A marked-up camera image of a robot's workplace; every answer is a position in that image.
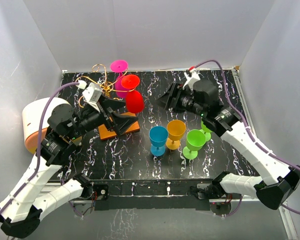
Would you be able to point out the green plastic wine glass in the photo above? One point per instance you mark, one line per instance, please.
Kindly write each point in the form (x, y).
(207, 132)
(195, 140)

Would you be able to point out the orange plastic wine glass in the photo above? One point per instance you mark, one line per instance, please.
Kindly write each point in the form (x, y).
(176, 130)

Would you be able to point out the green plastic wine glass rear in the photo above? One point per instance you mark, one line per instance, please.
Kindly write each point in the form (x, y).
(207, 132)

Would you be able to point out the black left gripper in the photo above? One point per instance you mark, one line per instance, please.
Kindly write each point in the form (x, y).
(121, 122)

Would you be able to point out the magenta plastic wine glass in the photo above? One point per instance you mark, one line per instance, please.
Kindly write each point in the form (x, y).
(119, 67)

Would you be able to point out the blue plastic wine glass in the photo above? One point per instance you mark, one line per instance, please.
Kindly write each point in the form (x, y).
(158, 136)

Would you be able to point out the gold wire wine glass rack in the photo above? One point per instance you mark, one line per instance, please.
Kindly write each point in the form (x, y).
(107, 88)

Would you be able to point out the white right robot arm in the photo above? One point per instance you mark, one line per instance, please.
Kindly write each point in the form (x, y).
(276, 180)

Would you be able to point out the aluminium front frame rail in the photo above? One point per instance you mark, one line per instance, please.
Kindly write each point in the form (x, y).
(165, 209)

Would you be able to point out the green plastic wine glass front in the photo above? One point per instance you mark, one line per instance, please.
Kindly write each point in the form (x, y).
(195, 140)

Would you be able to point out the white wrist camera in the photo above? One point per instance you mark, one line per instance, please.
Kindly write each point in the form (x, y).
(192, 77)
(91, 93)

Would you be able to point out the white orange cylindrical container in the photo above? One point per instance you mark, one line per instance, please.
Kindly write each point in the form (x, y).
(31, 116)

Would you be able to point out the red plastic wine glass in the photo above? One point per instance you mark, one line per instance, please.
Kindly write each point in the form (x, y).
(134, 99)

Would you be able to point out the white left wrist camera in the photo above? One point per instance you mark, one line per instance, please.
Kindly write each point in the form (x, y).
(91, 93)

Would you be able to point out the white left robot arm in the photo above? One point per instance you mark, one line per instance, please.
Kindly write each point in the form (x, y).
(60, 132)

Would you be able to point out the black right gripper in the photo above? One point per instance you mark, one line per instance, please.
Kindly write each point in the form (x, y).
(171, 99)

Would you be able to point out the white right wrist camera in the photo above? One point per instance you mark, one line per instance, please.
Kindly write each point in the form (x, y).
(192, 77)

